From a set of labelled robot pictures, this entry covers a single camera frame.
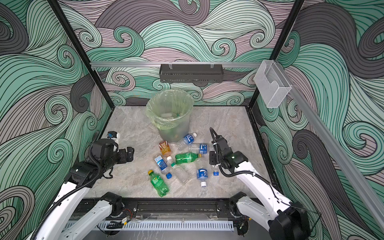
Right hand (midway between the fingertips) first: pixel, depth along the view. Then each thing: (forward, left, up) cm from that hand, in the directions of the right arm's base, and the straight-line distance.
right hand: (213, 156), depth 81 cm
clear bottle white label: (+30, +29, 0) cm, 42 cm away
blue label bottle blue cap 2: (-8, 0, 0) cm, 8 cm away
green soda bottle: (+1, +15, -4) cm, 16 cm away
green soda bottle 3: (+30, +22, 0) cm, 37 cm away
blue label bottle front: (-9, +6, -5) cm, 12 cm away
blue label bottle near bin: (+14, +15, -6) cm, 21 cm away
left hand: (-1, +45, +11) cm, 47 cm away
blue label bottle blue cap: (-4, +29, -5) cm, 30 cm away
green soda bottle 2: (-13, +30, -6) cm, 33 cm away
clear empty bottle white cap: (-6, +19, -10) cm, 22 cm away
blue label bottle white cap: (+8, +7, -5) cm, 11 cm away
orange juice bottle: (+8, +29, -4) cm, 30 cm away
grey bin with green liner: (+33, +28, +2) cm, 43 cm away
